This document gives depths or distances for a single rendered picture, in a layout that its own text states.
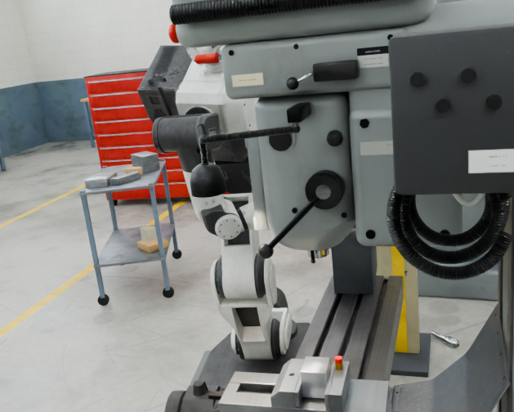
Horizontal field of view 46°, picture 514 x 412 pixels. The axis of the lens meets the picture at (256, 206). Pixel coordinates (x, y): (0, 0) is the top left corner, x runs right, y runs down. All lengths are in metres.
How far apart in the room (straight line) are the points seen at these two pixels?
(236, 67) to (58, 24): 11.31
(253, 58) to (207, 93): 0.54
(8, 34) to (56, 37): 0.84
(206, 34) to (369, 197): 0.41
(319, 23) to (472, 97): 0.35
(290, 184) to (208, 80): 0.60
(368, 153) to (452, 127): 0.30
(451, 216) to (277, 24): 0.45
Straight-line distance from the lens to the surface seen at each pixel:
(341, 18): 1.05
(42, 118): 12.82
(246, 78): 1.11
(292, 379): 1.30
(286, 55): 1.09
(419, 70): 0.80
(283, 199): 1.16
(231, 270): 1.89
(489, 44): 0.80
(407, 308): 3.25
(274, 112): 1.13
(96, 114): 6.79
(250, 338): 2.12
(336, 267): 1.86
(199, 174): 1.20
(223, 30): 1.11
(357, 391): 1.33
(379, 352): 1.59
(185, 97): 1.66
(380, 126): 1.07
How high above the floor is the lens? 1.75
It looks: 16 degrees down
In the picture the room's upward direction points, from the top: 6 degrees counter-clockwise
